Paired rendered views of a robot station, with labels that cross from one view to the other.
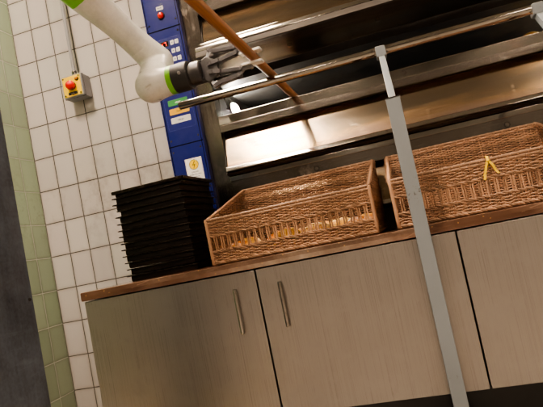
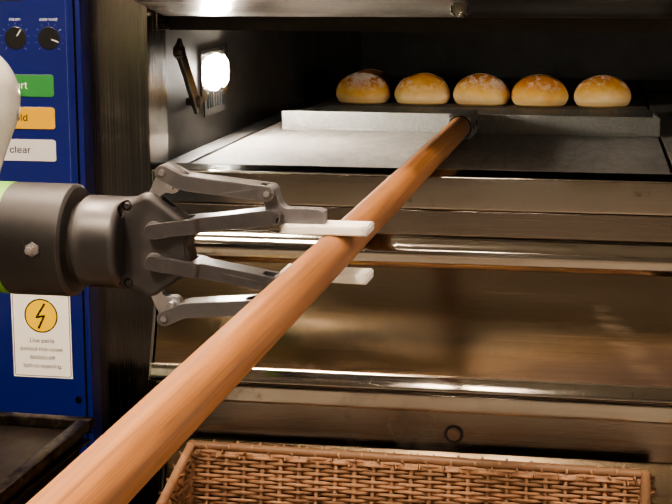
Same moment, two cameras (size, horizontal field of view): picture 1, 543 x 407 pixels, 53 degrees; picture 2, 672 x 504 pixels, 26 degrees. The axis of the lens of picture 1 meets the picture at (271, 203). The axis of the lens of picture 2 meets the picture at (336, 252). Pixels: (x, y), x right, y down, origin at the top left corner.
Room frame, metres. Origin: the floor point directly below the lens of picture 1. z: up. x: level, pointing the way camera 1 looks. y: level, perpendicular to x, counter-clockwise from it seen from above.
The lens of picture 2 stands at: (0.54, 0.03, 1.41)
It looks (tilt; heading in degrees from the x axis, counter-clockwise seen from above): 11 degrees down; 357
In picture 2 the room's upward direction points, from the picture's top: straight up
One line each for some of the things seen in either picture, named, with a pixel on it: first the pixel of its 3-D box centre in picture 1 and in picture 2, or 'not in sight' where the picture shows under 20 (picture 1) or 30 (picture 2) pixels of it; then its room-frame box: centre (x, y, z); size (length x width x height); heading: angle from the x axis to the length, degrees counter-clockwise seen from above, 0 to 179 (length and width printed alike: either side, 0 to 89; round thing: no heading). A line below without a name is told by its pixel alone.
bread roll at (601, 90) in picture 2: not in sight; (602, 90); (3.05, -0.58, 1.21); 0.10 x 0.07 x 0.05; 79
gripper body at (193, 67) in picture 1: (205, 70); (137, 242); (1.70, 0.12, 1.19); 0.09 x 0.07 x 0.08; 76
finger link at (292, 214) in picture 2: not in sight; (294, 203); (1.67, 0.00, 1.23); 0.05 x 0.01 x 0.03; 76
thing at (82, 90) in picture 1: (76, 87); not in sight; (2.37, 0.74, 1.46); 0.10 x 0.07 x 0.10; 77
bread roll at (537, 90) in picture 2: not in sight; (539, 89); (3.07, -0.48, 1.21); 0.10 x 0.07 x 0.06; 73
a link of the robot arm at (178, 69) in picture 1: (184, 77); (53, 238); (1.72, 0.19, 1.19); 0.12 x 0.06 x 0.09; 166
